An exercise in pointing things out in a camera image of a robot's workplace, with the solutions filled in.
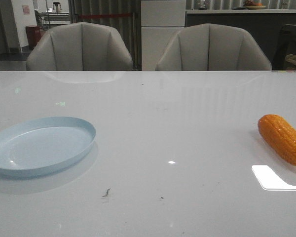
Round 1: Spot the light blue round plate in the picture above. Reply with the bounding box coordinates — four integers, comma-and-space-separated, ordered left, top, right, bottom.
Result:
0, 117, 96, 177

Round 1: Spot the orange plastic corn cob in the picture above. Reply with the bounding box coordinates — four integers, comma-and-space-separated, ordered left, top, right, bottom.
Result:
258, 114, 296, 166

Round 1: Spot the grey upholstered chair right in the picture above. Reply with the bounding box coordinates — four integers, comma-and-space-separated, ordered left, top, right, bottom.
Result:
155, 24, 272, 71

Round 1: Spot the grey upholstered chair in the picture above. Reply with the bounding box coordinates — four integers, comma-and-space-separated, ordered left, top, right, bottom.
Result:
155, 24, 272, 71
26, 22, 133, 71

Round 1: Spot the grey upholstered chair left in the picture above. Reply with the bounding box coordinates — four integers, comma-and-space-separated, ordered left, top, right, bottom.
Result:
26, 22, 133, 71

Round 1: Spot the white cabinet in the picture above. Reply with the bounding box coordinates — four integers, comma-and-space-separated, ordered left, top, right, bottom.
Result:
141, 0, 186, 71

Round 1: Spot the red barrier belt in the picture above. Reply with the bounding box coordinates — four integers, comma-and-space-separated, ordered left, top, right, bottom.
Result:
77, 13, 133, 19

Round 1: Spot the red trash bin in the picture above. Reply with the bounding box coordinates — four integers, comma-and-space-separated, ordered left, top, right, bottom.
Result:
26, 26, 41, 49

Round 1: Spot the dark counter with white top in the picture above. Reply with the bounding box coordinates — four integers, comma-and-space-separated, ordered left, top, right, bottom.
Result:
185, 9, 296, 62

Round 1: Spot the fruit bowl on counter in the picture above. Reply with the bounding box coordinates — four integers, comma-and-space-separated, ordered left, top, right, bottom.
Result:
243, 0, 266, 10

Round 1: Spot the pink paper on wall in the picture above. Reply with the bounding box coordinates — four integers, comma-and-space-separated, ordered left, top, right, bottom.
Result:
22, 5, 30, 15

